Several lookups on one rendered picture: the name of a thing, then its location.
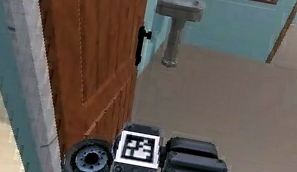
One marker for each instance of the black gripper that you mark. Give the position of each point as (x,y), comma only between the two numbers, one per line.
(89,161)

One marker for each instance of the brown wooden room door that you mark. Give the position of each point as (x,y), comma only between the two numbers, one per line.
(93,40)

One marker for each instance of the grey pedestal sink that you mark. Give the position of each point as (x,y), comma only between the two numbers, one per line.
(179,15)

